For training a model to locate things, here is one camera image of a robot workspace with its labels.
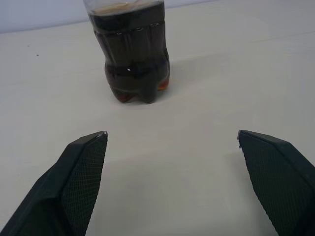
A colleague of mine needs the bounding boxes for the small plastic cola bottle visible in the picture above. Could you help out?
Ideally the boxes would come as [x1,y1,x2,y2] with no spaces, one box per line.
[83,0,171,105]

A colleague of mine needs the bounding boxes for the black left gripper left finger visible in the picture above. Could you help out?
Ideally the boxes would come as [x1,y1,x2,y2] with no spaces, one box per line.
[0,131,108,236]

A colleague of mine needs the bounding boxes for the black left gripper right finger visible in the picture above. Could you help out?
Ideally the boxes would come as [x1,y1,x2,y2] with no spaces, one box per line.
[237,129,315,236]

